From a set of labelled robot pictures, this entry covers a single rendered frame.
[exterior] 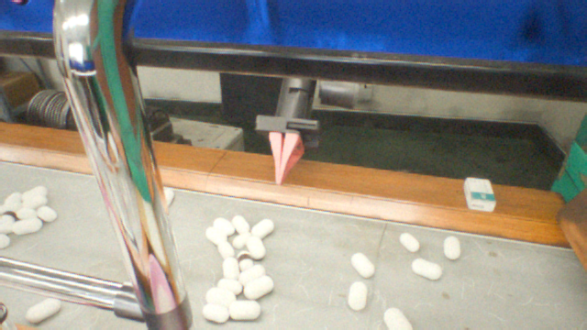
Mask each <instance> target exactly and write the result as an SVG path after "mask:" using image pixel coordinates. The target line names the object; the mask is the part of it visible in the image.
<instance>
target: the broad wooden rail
mask: <svg viewBox="0 0 587 330"><path fill-rule="evenodd" d="M153 144H154V148H155V153H156V157H157V161H158V165H159V170H160V175H161V181H162V186H164V187H171V189H176V190H183V191H189V192H196V193H208V194H213V195H220V196H226V197H233V198H239V199H246V200H251V201H258V202H265V203H271V204H276V205H283V206H289V207H295V208H302V209H308V210H315V211H321V212H327V213H334V214H340V215H352V216H358V217H364V218H371V219H377V220H383V221H390V222H395V223H402V224H409V225H415V226H420V227H422V226H426V228H433V229H439V230H445V231H451V232H458V233H464V234H470V235H476V236H483V237H494V238H501V239H506V240H514V241H519V242H526V243H531V244H539V245H544V246H551V247H556V248H568V249H572V247H571V245H570V243H569V241H568V239H567V238H566V235H565V233H564V232H562V230H561V229H560V227H559V225H558V223H557V222H556V220H555V216H556V214H557V211H558V210H559V209H560V208H561V206H564V205H565V204H566V203H567V202H566V201H565V199H564V197H562V196H561V194H560V193H558V192H545V191H538V190H537V189H529V188H522V187H514V186H507V185H499V184H492V183H491V186H492V189H493V195H494V198H495V201H496V203H495V206H494V208H493V212H484V211H477V209H470V208H469V206H468V203H467V199H466V195H465V192H464V184H465V181H463V180H455V179H447V178H439V177H432V176H425V175H417V174H410V173H401V172H394V171H387V170H379V169H372V168H363V167H356V166H349V165H341V164H334V163H325V162H318V161H310V160H302V159H300V160H298V161H297V162H296V163H295V164H294V165H293V166H292V168H291V170H290V172H289V174H288V175H287V177H286V179H285V181H284V183H283V185H278V184H277V183H276V176H275V161H274V157H273V156H265V155H257V154H249V153H241V151H234V150H226V149H218V148H203V147H197V146H189V145H181V144H173V143H166V142H158V141H153ZM0 161H4V162H10V163H17V164H23V165H29V166H35V167H41V168H42V169H48V170H54V171H65V172H71V173H77V174H84V175H90V176H94V174H93V171H92V167H91V164H90V161H89V159H88V157H87V154H86V151H85V148H84V144H83V140H82V137H81V134H80V132H75V131H68V130H59V129H53V128H46V127H38V126H24V125H17V124H8V123H1V122H0Z"/></svg>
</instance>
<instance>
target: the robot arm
mask: <svg viewBox="0 0 587 330"><path fill-rule="evenodd" d="M316 85H317V81H312V80H300V79H288V77H283V82H282V90H281V94H280V100H278V104H277V108H276V113H275V117H271V115H257V118H256V122H255V124H256V129H255V130H256V132H257V134H261V135H262V136H264V137H265V138H270V141H271V148H272V152H273V157H274V161H275V176H276V183H277V184H278V185H283V183H284V181H285V179H286V177H287V175H288V174H289V172H290V170H291V168H292V166H293V165H294V164H295V163H296V162H297V161H298V160H299V159H300V158H301V157H302V156H303V155H304V152H305V149H308V150H319V147H320V144H322V140H323V133H322V129H321V126H320V123H319V122H318V121H310V115H311V110H312V104H313V100H315V93H316ZM359 87H360V84H359V83H347V82H324V81H321V83H320V87H319V93H318V97H319V99H321V103H320V104H321V105H330V106H336V107H341V108H347V109H354V107H355V104H356V101H357V98H358V91H359Z"/></svg>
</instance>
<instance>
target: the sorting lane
mask: <svg viewBox="0 0 587 330"><path fill-rule="evenodd" d="M37 186H43V187H46V188H47V189H48V195H47V196H46V197H47V199H48V203H47V204H46V205H45V206H48V207H49V208H51V209H52V210H54V211H55V212H56V215H57V217H56V219H55V220H54V221H52V222H46V221H45V220H42V219H41V218H39V217H37V219H38V220H40V222H41V228H40V229H39V230H38V231H36V232H31V233H26V234H23V235H19V234H16V233H15V232H11V233H8V234H6V236H8V237H9V244H8V246H7V247H5V248H0V256H5V257H9V258H13V259H21V260H25V261H29V262H32V263H33V264H38V265H42V266H46V267H51V268H55V269H59V270H68V271H72V272H77V273H82V274H86V275H91V276H95V277H99V278H105V280H110V281H118V282H123V283H125V282H126V281H130V278H129V276H128V275H127V271H126V268H125V265H124V262H123V259H122V257H121V253H120V250H119V247H118V244H117V242H116V238H115V235H114V231H113V228H112V226H111V223H110V220H109V217H107V214H106V212H105V207H104V204H103V201H102V198H101V195H100V192H99V189H98V186H97V184H96V181H95V178H94V176H90V175H84V174H77V173H71V172H65V171H59V170H48V169H42V168H41V167H35V166H29V165H23V164H17V163H10V162H4V161H0V206H1V205H2V204H5V200H6V199H7V198H8V197H9V196H10V195H11V194H14V193H21V194H22V195H23V194H24V193H26V192H29V190H31V189H33V188H35V187H37ZM166 190H171V191H173V193H174V197H173V199H172V202H171V203H170V204H169V205H168V207H169V212H170V216H171V220H172V229H173V233H174V236H175V241H176V245H177V250H178V254H179V258H180V262H182V266H183V275H184V278H185V283H186V287H187V291H188V296H189V300H190V304H191V308H192V312H193V318H194V321H195V324H196V329H197V330H390V329H389V327H388V326H387V324H386V323H385V321H384V314H385V312H386V311H387V310H389V308H398V309H399V310H401V312H402V314H403V315H404V317H405V318H406V319H407V321H408V322H409V324H410V325H411V326H412V329H413V330H587V274H586V273H585V271H584V269H583V267H582V265H581V263H580V262H579V259H578V257H577V256H576V254H575V252H574V250H573V249H568V248H562V247H551V246H544V245H539V244H531V243H526V242H519V241H514V240H506V239H501V238H494V237H488V236H476V235H470V234H464V233H458V232H451V231H445V230H439V229H433V228H426V226H422V227H420V225H409V224H402V223H395V222H390V221H383V220H377V219H371V218H364V217H358V216H352V215H345V214H334V213H327V212H321V211H315V210H308V209H302V208H295V207H289V206H283V205H276V203H265V202H258V201H251V200H246V199H239V198H233V197H226V196H220V195H213V194H208V193H200V192H189V191H183V190H176V189H171V187H164V191H166ZM237 215H240V216H242V217H243V218H245V220H246V221H247V222H248V224H249V232H250V233H251V231H252V228H253V227H254V226H256V225H257V224H258V223H259V222H260V221H262V220H264V219H270V220H272V223H273V230H272V231H271V232H270V233H269V234H268V235H267V236H265V237H264V238H261V239H260V240H262V244H263V246H264V247H265V249H266V255H265V257H264V258H262V259H254V258H252V262H253V266H255V265H260V266H262V267H264V268H265V270H266V275H265V276H269V277H270V278H271V279H272V282H273V287H272V290H271V291H270V292H268V293H266V294H265V295H263V296H261V297H260V298H257V299H254V300H251V299H248V298H247V297H246V295H245V293H244V290H245V287H243V286H242V292H241V293H239V294H238V295H235V297H236V301H255V302H257V303H259V304H260V315H259V316H257V317H256V318H255V319H233V318H232V317H231V316H229V317H228V319H227V320H226V321H225V322H224V323H219V322H216V321H213V320H209V319H206V318H205V317H204V315H203V309H204V307H205V306H206V305H207V304H208V302H207V300H206V294H207V292H208V291H209V290H211V289H213V288H217V283H218V282H219V281H220V280H222V279H224V278H225V276H224V267H223V265H224V261H225V259H224V258H222V256H221V255H220V253H219V252H218V250H217V245H216V243H214V242H212V241H211V240H209V239H208V238H207V237H206V231H207V229H208V228H210V227H214V222H215V220H216V219H217V218H220V217H221V218H224V219H226V220H228V221H229V222H231V223H232V220H233V218H234V217H235V216H237ZM404 233H406V234H410V235H411V236H412V237H414V238H415V239H416V240H417V241H418V243H419V249H418V250H417V252H411V251H408V250H407V249H406V248H405V247H404V245H403V244H402V243H401V242H400V236H401V235H402V234H404ZM447 237H455V238H457V239H458V240H459V242H460V256H459V257H458V258H455V259H450V258H447V257H446V256H445V254H444V241H445V239H446V238H447ZM357 253H361V254H363V255H364V256H365V257H366V258H367V259H368V260H369V261H370V262H371V264H372V265H373V266H374V274H373V275H372V276H371V277H369V278H364V277H362V276H361V275H360V274H359V273H358V272H357V270H356V269H355V268H354V267H353V266H352V263H351V259H352V257H353V256H354V255H355V254H357ZM416 259H424V260H426V261H428V262H432V263H436V264H438V265H439V267H440V268H441V271H442V275H441V277H440V278H439V279H437V280H431V279H428V278H426V277H424V276H420V275H417V274H415V273H414V271H413V268H412V265H413V262H414V261H415V260H416ZM356 281H361V282H363V284H364V285H365V286H366V288H367V296H366V304H365V307H364V308H363V309H362V310H359V311H356V310H352V309H351V308H350V307H349V289H350V286H352V285H353V284H354V282H356ZM47 299H49V297H45V296H41V295H37V294H33V293H29V292H24V291H18V290H14V289H9V287H6V286H2V285H0V302H1V303H3V304H4V305H5V306H6V307H4V306H3V305H2V306H3V308H4V310H5V311H6V308H7V310H8V313H7V316H8V317H9V319H10V320H11V322H14V323H18V324H22V325H27V326H31V327H35V328H39V329H43V330H148V328H147V326H145V325H143V324H136V322H132V321H129V320H124V319H119V318H116V317H115V315H114V313H112V312H108V311H104V310H99V309H95V308H90V307H86V305H81V304H78V303H73V302H65V301H61V300H60V302H61V306H60V309H59V311H58V312H57V313H55V314H54V315H52V316H50V317H48V318H46V319H44V320H43V321H41V322H39V323H31V322H29V321H28V320H27V318H26V315H27V312H28V309H29V308H30V307H31V306H33V305H35V304H37V303H41V302H43V301H45V300H47Z"/></svg>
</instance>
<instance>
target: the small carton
mask: <svg viewBox="0 0 587 330"><path fill-rule="evenodd" d="M464 192H465V195H466V199H467V203H468V206H469V208H470V209H477V211H484V212H493V208H494V206H495V203H496V201H495V198H494V195H493V189H492V186H491V184H490V182H489V181H488V180H481V179H473V178H466V181H465V184H464Z"/></svg>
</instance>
